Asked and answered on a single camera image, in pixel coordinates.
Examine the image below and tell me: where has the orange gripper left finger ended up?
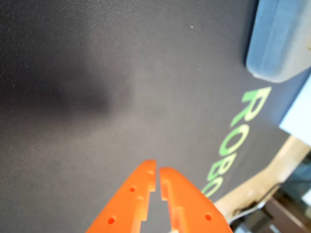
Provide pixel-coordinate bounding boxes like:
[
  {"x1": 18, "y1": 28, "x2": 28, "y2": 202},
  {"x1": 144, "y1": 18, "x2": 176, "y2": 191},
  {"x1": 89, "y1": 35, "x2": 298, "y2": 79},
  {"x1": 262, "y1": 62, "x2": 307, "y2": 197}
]
[{"x1": 85, "y1": 159, "x2": 156, "y2": 233}]

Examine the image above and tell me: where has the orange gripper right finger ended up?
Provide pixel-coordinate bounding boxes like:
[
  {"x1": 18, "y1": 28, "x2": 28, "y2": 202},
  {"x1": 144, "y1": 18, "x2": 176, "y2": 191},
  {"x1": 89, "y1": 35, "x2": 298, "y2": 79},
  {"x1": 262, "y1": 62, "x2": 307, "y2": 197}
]
[{"x1": 159, "y1": 166, "x2": 234, "y2": 233}]

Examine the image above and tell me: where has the grey square case gold emblem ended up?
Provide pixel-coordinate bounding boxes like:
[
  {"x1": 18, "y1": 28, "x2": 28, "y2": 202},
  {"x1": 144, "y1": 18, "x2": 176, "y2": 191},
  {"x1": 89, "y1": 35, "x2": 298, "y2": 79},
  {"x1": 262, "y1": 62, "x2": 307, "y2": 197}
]
[{"x1": 245, "y1": 0, "x2": 311, "y2": 83}]

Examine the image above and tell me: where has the dark mat with WOWROBO print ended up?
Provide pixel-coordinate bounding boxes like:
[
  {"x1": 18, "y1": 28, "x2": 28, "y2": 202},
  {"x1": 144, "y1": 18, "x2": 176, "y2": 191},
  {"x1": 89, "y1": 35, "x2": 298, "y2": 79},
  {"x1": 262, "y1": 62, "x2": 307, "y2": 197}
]
[{"x1": 0, "y1": 0, "x2": 311, "y2": 233}]

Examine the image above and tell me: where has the dark brown background furniture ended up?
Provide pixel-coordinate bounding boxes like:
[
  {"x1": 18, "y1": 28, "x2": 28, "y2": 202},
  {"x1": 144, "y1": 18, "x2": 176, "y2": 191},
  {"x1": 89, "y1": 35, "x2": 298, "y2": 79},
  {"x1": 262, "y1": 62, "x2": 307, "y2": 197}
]
[{"x1": 264, "y1": 196, "x2": 311, "y2": 233}]

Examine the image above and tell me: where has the white open cardboard box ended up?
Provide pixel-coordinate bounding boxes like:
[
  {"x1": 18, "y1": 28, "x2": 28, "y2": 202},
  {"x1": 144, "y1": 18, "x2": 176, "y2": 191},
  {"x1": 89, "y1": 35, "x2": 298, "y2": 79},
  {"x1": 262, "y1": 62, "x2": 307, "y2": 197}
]
[{"x1": 279, "y1": 72, "x2": 311, "y2": 156}]

